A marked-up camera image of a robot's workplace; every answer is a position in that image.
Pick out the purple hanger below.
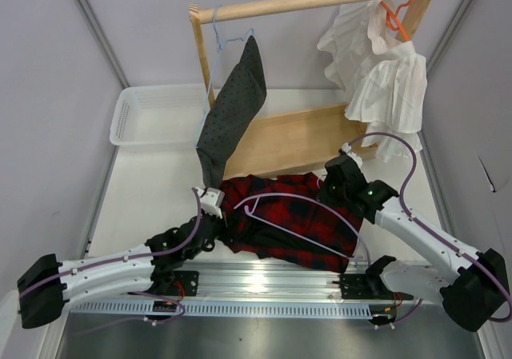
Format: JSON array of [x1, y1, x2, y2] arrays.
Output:
[[232, 174, 371, 265]]

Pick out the red plaid skirt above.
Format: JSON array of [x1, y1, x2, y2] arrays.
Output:
[[218, 171, 365, 274]]

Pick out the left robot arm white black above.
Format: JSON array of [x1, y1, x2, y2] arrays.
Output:
[[17, 211, 225, 329]]

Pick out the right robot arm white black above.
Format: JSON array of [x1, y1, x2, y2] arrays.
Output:
[[319, 153, 511, 332]]

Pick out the orange hanger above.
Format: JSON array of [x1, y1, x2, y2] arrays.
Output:
[[380, 0, 414, 42]]

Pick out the light blue hanger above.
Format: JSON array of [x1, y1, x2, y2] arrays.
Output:
[[194, 4, 254, 148]]

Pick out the wooden clothes rack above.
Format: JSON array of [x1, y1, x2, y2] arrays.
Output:
[[189, 0, 431, 180]]

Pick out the white pleated garment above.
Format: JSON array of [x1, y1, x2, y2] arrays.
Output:
[[317, 1, 427, 162]]

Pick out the white plastic basket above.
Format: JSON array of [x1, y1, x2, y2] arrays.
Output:
[[110, 84, 206, 151]]

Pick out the grey dotted garment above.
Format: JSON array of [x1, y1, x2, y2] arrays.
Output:
[[196, 36, 267, 189]]

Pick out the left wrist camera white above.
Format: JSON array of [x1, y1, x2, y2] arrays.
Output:
[[198, 188, 225, 219]]

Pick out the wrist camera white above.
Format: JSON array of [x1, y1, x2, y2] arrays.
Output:
[[339, 143, 363, 168], [198, 188, 225, 219]]

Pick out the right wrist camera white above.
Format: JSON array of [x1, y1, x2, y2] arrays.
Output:
[[339, 143, 363, 168]]

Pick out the aluminium mounting rail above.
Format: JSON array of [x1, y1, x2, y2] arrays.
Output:
[[59, 257, 445, 304]]

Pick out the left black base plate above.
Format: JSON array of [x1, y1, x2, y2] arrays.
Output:
[[146, 270, 199, 297]]

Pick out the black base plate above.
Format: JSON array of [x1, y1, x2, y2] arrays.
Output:
[[146, 270, 199, 297], [330, 273, 414, 301]]

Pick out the white slotted cable duct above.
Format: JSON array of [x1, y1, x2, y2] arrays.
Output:
[[71, 298, 387, 320]]

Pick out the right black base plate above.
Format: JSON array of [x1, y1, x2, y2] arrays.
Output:
[[330, 273, 414, 301]]

